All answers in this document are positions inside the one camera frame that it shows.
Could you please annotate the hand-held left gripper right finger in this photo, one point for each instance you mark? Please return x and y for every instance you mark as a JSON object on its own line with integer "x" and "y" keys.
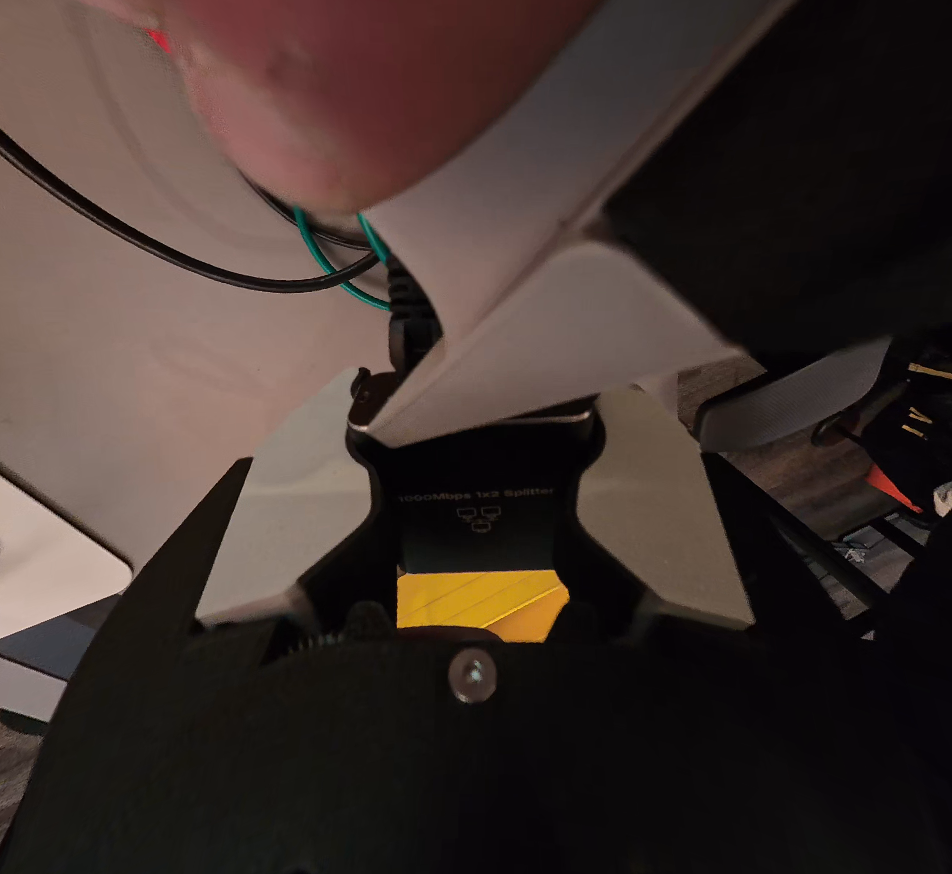
{"x": 669, "y": 517}

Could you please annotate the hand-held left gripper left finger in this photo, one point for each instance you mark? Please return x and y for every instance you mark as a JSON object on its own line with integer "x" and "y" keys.
{"x": 297, "y": 502}

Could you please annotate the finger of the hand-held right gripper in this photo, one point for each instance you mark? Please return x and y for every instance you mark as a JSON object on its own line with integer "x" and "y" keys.
{"x": 558, "y": 145}
{"x": 580, "y": 323}

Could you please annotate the black ethernet splitter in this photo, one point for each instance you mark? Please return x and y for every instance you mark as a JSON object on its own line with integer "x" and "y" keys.
{"x": 476, "y": 539}

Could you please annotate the person's right hand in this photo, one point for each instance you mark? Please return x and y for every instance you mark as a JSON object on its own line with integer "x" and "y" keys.
{"x": 372, "y": 33}

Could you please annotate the yellow plastic bin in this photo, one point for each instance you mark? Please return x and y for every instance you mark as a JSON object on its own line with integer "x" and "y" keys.
{"x": 476, "y": 599}

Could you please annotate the white document stand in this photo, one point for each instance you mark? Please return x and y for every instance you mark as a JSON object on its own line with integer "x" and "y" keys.
{"x": 52, "y": 561}

